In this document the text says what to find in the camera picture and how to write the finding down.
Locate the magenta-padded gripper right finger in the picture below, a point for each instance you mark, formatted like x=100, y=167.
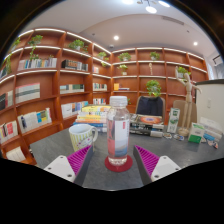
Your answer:
x=166, y=166

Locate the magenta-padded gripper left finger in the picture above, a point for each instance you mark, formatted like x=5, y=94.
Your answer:
x=58, y=166

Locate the clear plastic water bottle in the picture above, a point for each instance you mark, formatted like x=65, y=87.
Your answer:
x=118, y=133

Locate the small round printed badge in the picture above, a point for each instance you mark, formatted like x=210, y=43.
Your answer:
x=167, y=135
x=179, y=137

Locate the yellow striped white mug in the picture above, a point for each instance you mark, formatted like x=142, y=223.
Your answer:
x=80, y=138

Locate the small green white box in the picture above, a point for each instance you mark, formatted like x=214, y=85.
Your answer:
x=196, y=134

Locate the stack of dark books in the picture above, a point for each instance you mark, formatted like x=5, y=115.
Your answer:
x=146, y=125

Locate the tall green white carton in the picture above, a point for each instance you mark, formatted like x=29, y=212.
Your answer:
x=173, y=120

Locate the flat round red coaster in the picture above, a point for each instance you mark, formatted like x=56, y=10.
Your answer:
x=118, y=168

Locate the stack of white boxes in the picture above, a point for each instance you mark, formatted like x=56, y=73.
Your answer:
x=211, y=128

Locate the stack of colourful books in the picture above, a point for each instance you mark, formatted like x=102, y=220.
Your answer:
x=93, y=116

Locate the dark chair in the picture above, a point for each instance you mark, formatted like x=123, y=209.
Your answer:
x=150, y=106

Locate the tan chair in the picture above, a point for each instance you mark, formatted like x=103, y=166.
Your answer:
x=180, y=105

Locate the wooden artist mannequin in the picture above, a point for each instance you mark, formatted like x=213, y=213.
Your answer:
x=188, y=100

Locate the wooden bookshelf unit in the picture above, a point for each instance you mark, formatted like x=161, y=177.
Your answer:
x=130, y=85

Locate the round recessed ceiling light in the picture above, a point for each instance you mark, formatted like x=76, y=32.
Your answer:
x=116, y=37
x=195, y=43

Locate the ceiling air vent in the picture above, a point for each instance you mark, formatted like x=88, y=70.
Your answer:
x=173, y=20

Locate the branched ceiling lamp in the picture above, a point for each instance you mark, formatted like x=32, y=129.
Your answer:
x=151, y=9

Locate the white wall switch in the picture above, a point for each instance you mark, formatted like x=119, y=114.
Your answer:
x=209, y=102

